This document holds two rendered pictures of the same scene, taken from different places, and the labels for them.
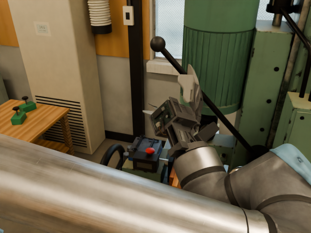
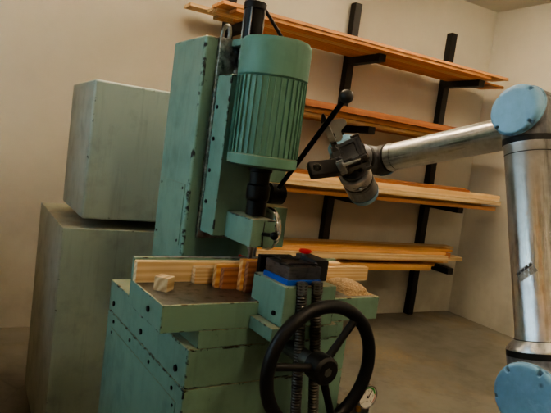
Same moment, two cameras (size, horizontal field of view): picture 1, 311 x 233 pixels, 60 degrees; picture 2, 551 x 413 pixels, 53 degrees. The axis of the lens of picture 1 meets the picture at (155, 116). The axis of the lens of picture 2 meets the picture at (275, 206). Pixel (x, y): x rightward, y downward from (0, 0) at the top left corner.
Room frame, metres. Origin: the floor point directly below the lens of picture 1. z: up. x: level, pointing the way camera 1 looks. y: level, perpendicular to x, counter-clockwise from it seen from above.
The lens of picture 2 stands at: (1.69, 0.82, 1.24)
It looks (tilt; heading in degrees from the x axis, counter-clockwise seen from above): 6 degrees down; 223
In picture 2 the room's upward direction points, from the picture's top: 8 degrees clockwise
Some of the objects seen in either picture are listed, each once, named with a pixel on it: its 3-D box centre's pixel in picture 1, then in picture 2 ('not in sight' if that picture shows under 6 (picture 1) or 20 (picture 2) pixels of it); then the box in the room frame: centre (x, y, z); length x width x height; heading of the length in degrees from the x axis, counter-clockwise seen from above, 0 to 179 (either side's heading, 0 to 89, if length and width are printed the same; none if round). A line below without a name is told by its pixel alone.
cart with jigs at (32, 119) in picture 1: (17, 146); not in sight; (1.66, 1.05, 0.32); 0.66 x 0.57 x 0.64; 163
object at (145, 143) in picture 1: (145, 151); (298, 266); (0.73, 0.03, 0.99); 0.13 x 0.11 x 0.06; 166
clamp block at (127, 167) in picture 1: (146, 167); (292, 297); (0.74, 0.03, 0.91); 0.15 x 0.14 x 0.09; 166
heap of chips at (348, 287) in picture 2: not in sight; (346, 283); (0.47, -0.01, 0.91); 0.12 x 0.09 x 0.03; 76
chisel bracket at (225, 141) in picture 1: (210, 149); (249, 231); (0.70, -0.18, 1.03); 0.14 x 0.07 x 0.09; 76
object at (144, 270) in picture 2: not in sight; (247, 270); (0.69, -0.18, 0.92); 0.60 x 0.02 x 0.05; 166
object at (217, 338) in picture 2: not in sight; (253, 319); (0.72, -0.10, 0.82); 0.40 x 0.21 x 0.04; 166
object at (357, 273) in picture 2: not in sight; (288, 274); (0.58, -0.13, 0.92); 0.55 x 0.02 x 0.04; 166
